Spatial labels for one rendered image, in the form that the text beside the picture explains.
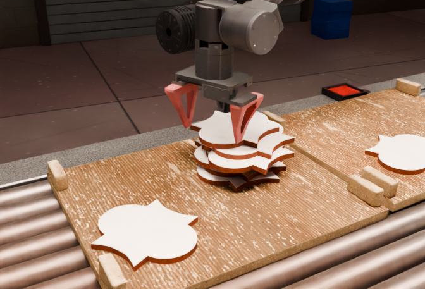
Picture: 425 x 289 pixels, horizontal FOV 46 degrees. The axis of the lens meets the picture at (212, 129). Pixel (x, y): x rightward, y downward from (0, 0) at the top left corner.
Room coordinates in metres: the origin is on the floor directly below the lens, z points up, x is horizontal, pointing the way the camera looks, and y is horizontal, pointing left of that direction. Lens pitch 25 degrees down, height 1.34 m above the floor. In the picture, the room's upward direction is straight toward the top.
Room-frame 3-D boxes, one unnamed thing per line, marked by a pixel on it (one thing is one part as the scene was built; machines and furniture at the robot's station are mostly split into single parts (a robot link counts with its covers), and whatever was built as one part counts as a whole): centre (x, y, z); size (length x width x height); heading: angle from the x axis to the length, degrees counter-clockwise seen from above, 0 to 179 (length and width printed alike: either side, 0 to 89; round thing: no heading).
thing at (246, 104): (0.69, -0.03, 1.05); 0.07 x 0.07 x 0.09; 56
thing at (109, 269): (0.45, 0.11, 0.95); 0.06 x 0.02 x 0.03; 29
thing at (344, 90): (1.12, -0.32, 0.92); 0.06 x 0.06 x 0.01; 29
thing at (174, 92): (0.73, 0.03, 1.05); 0.07 x 0.07 x 0.09; 56
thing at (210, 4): (0.71, -0.01, 1.18); 0.07 x 0.06 x 0.07; 41
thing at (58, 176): (0.68, 0.24, 0.95); 0.06 x 0.02 x 0.03; 29
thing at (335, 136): (0.87, -0.35, 0.93); 0.41 x 0.35 x 0.02; 121
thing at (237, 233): (0.66, 0.01, 0.93); 0.41 x 0.35 x 0.02; 119
